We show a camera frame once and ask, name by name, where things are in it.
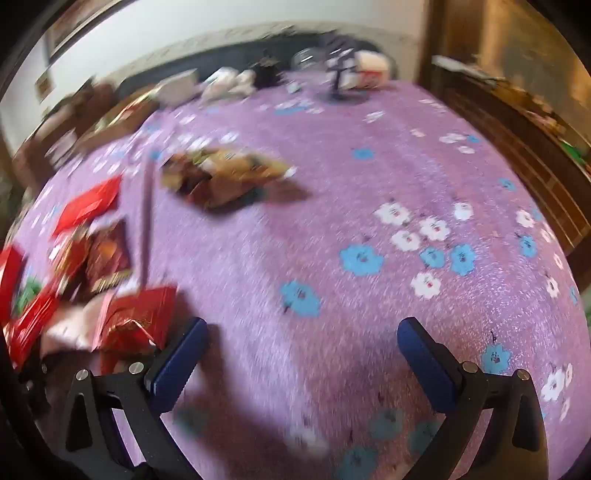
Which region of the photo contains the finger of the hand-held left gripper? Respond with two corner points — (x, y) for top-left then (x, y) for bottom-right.
(14, 355), (54, 416)

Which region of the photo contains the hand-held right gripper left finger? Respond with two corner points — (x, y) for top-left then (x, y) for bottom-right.
(55, 316), (209, 480)

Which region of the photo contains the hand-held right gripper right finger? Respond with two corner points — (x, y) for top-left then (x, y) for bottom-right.
(396, 316), (551, 480)

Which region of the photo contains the red gold-print snack packet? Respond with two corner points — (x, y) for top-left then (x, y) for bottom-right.
(99, 286), (178, 365)

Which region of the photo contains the pink bear snack packet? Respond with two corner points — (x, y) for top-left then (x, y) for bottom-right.
(41, 295), (112, 352)

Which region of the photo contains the long red snack packet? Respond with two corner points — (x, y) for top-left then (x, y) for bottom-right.
(4, 277), (61, 365)

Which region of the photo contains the green snack packet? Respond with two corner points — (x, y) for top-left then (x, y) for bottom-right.
(14, 277), (42, 315)

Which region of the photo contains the dark red gold packet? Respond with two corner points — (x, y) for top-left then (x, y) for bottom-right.
(85, 219), (134, 296)

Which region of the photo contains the small red snack packet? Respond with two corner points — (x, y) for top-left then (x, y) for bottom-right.
(51, 231), (90, 287)

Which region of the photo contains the purple floral tablecloth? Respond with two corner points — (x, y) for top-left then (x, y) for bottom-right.
(9, 76), (583, 480)

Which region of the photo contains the flat red packet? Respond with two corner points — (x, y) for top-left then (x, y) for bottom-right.
(53, 175), (123, 236)

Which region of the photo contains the dark brown snack packet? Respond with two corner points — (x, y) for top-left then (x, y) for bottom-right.
(159, 152), (218, 204)

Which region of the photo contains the gold brown snack packet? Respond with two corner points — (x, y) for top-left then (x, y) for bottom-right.
(198, 148), (298, 208)

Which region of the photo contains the cardboard box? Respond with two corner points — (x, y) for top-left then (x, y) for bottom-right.
(78, 95), (160, 151)

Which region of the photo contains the brown armchair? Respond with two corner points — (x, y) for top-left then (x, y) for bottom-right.
(11, 83), (116, 185)

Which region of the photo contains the black leather sofa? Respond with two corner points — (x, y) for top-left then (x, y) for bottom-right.
(117, 32), (384, 93)

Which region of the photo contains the wooden side cabinet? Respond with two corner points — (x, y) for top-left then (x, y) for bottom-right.
(429, 0), (591, 259)

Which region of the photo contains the grey flat object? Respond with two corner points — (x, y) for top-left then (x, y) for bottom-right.
(431, 54), (504, 86)

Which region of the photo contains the white red carton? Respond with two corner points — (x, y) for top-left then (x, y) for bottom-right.
(353, 50), (393, 89)

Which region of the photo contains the black phone stand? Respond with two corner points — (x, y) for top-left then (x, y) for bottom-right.
(325, 44), (358, 100)

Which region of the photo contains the dark small object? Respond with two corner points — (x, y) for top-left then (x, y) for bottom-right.
(252, 51), (282, 88)

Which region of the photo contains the clear glass jar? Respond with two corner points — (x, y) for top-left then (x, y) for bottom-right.
(291, 46), (326, 72)

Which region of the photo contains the yellow wall plaque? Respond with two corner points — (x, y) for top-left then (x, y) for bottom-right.
(34, 69), (54, 102)

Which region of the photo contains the framed wall painting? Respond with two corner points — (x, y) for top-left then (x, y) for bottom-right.
(46, 0), (121, 61)

